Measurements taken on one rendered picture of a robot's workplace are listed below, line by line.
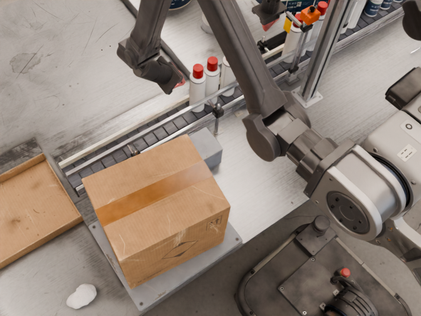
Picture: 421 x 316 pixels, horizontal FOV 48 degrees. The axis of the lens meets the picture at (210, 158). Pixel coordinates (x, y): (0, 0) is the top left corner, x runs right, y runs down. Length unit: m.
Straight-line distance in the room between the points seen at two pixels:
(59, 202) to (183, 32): 0.77
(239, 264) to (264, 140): 1.47
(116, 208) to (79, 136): 0.52
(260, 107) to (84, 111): 0.93
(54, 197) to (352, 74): 1.15
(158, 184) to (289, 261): 1.02
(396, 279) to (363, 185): 1.68
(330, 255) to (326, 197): 1.28
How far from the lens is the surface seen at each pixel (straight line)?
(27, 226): 1.52
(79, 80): 1.77
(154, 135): 1.55
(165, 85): 1.35
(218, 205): 1.16
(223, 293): 2.25
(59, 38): 1.92
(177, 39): 1.80
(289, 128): 0.87
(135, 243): 1.13
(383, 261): 2.47
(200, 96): 1.51
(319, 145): 0.84
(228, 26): 0.84
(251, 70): 0.85
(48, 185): 1.56
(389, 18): 2.08
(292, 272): 2.07
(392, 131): 0.86
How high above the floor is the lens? 2.18
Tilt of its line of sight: 61 degrees down
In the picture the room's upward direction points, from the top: 6 degrees clockwise
